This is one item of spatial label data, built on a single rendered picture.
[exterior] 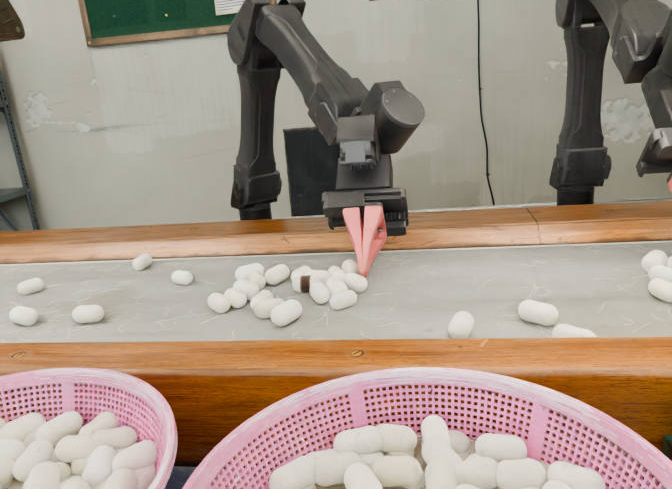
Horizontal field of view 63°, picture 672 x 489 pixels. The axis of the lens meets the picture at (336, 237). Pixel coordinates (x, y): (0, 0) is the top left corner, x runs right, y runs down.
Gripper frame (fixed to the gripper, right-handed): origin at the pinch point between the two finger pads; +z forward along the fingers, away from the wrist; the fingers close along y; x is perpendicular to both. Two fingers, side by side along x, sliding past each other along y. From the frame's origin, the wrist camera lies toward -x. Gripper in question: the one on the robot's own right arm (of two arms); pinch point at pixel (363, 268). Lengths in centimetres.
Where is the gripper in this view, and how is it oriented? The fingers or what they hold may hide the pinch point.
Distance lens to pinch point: 64.0
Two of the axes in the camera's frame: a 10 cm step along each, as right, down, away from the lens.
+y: 9.8, -0.4, -1.8
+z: -0.6, 8.4, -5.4
